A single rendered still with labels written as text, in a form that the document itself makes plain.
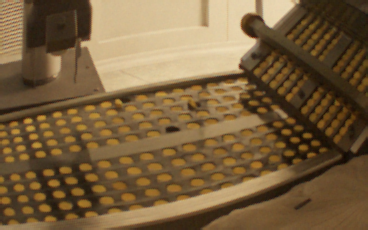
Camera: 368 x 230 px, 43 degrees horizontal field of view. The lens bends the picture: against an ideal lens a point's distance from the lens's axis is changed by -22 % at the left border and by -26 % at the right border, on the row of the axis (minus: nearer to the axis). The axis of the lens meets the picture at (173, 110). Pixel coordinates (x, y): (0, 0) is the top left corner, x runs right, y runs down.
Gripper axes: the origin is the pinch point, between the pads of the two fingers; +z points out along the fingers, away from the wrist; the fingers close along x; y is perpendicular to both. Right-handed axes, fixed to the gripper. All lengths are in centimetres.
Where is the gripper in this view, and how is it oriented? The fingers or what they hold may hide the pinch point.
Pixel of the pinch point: (54, 84)
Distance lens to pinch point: 58.0
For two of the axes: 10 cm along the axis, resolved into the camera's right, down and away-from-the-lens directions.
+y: 3.0, 4.4, -8.5
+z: -0.2, 8.9, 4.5
